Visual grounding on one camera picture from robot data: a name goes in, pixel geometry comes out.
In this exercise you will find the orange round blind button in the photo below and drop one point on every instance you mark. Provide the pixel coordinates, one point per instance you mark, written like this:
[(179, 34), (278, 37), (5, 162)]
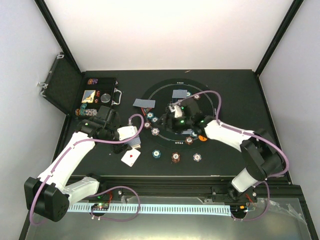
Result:
[(202, 138)]

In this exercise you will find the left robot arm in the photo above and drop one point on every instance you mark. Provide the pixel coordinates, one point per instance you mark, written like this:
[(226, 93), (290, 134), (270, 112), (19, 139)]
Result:
[(49, 195)]

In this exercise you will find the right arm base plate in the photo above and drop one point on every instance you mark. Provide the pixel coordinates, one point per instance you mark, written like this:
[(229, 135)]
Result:
[(220, 196)]

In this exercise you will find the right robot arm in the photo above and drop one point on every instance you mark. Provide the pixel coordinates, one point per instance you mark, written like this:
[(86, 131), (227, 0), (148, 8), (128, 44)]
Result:
[(261, 156)]

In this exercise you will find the red die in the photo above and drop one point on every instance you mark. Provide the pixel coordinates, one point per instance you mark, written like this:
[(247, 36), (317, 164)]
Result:
[(98, 93)]

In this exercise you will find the clear dealer button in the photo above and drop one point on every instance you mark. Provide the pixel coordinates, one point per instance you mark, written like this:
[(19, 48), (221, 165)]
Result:
[(105, 98)]

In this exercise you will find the red-brown poker chip stack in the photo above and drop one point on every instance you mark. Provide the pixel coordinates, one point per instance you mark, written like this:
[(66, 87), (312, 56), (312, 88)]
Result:
[(176, 157)]

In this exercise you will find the round black poker mat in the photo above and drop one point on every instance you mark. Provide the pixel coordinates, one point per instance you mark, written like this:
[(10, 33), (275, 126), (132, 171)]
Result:
[(162, 94)]

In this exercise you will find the light blue slotted strip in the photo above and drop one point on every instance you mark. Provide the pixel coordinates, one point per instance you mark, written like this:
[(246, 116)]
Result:
[(163, 209)]

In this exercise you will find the chips row in case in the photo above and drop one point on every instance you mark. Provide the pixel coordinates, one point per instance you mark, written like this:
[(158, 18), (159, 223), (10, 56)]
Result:
[(83, 111)]

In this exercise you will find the red triangular all-in button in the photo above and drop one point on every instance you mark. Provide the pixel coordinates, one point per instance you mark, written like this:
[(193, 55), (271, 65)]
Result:
[(145, 110)]

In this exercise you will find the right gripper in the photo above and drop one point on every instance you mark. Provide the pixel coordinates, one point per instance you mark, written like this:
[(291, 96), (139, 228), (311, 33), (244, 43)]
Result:
[(166, 117)]

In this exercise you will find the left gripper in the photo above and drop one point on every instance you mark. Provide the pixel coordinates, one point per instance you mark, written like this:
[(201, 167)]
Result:
[(120, 147)]

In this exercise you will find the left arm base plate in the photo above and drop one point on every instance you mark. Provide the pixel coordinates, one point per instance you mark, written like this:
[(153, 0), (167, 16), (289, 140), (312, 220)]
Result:
[(106, 194)]

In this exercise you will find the purple chips in case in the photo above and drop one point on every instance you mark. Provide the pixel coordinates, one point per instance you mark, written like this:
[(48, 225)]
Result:
[(92, 81)]

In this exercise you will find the red poker chip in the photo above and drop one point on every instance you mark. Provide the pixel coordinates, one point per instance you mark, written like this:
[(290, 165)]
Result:
[(147, 125)]

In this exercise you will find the card box in case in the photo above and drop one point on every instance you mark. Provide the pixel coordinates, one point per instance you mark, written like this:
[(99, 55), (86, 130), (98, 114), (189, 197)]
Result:
[(88, 96)]

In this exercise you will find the face-up ace card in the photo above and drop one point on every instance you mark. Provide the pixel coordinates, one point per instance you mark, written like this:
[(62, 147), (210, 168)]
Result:
[(130, 157)]

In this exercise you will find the black poker chip case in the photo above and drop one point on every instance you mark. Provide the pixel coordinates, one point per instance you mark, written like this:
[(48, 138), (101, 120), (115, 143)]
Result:
[(64, 88)]

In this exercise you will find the purple poker chip stack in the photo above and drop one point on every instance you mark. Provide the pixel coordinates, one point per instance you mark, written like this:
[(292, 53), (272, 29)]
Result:
[(197, 157)]

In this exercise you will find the deck of playing cards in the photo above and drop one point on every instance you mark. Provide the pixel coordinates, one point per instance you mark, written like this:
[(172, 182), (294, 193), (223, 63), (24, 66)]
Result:
[(135, 143)]

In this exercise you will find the teal poker chip stack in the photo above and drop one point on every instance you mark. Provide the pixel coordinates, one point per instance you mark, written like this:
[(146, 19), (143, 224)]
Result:
[(156, 154)]

